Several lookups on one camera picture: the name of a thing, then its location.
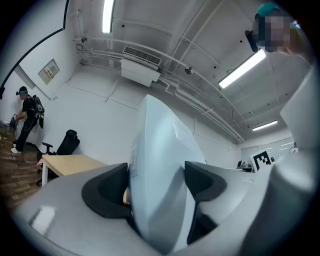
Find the white ceiling pipes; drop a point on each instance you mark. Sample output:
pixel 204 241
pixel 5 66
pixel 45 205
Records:
pixel 190 75

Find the black office chair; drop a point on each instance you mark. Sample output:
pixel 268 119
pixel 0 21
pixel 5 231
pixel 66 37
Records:
pixel 66 145

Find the white air conditioner unit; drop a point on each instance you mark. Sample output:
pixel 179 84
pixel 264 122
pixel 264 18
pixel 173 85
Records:
pixel 138 67

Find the white ceiling security camera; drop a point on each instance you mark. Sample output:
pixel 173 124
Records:
pixel 189 70

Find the person's left forearm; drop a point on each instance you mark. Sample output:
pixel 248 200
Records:
pixel 280 200

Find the person's head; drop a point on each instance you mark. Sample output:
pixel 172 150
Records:
pixel 277 32

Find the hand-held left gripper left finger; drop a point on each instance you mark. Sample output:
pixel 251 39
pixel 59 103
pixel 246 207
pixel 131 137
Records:
pixel 107 191

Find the person's white shirt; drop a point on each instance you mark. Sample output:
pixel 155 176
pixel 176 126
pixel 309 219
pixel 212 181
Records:
pixel 300 112

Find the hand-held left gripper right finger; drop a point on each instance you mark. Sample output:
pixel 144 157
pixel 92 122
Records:
pixel 202 182

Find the wooden table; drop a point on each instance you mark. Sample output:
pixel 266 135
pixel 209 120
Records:
pixel 72 163

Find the black head-worn camera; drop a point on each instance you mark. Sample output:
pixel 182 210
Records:
pixel 252 41

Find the long ceiling tube light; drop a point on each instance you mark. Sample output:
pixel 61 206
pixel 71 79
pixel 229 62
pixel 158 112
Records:
pixel 242 68
pixel 108 15
pixel 265 125

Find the grey wall panel box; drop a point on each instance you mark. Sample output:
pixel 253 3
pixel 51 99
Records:
pixel 48 72

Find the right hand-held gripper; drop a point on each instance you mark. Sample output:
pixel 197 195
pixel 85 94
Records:
pixel 262 160

